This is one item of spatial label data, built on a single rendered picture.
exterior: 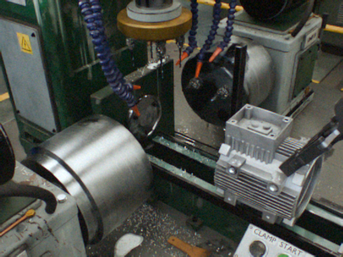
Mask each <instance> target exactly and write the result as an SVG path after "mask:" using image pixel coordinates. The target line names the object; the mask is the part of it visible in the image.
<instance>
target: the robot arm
mask: <svg viewBox="0 0 343 257"><path fill-rule="evenodd" d="M334 113H335V115H334V116H333V117H332V118H331V120H330V121H329V122H328V123H327V124H326V125H325V126H324V127H323V128H322V129H321V131H319V132H318V133H317V134H316V135H314V136H313V137H312V138H311V139H309V141H308V143H307V144H305V145H304V146H303V149H302V148H300V149H298V148H297V150H296V151H294V152H295V153H293V154H292V155H291V156H290V157H289V158H288V159H286V160H285V161H284V162H282V163H281V164H280V166H279V167H278V168H279V169H280V170H281V171H282V172H283V173H284V174H285V175H286V176H287V177H289V176H290V175H292V174H293V173H294V172H295V171H298V170H299V169H300V168H301V167H302V166H306V165H307V164H308V163H310V162H311V161H313V160H315V159H316V158H317V157H319V156H320V155H322V154H323V153H325V152H328V150H330V149H331V148H332V145H334V144H335V143H337V142H338V141H341V140H343V96H342V97H341V98H340V99H339V100H337V101H336V103H335V104H334Z"/></svg>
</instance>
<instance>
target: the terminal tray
mask: <svg viewBox="0 0 343 257"><path fill-rule="evenodd" d="M250 120H251V121H250ZM253 120H256V121H253ZM250 122H251V123H250ZM262 122H263V123H262ZM292 123H293V119H290V118H287V117H284V116H282V115H280V114H277V113H274V112H271V111H268V110H264V109H262V108H259V107H256V106H252V105H248V104H246V105H244V106H243V107H242V108H241V109H240V110H239V111H238V112H237V113H236V114H234V115H233V116H232V118H231V119H229V120H228V121H227V122H226V130H225V144H228V145H229V146H230V147H232V151H234V150H235V151H236V153H238V152H240V154H241V155H243V154H245V156H246V157H247V156H250V158H255V160H256V161H257V160H260V162H261V163H263V162H265V164H266V165H267V164H271V163H272V161H273V159H274V153H276V150H278V147H279V146H280V145H281V144H282V142H284V140H285V139H286V138H288V137H290V134H291V129H292ZM270 124H271V125H272V124H274V125H272V127H271V125H270ZM247 125H248V126H247ZM277 128H278V130H279V131H278V130H277ZM271 131H272V132H271ZM275 131H276V132H277V133H276V132H275ZM275 133H276V134H275Z"/></svg>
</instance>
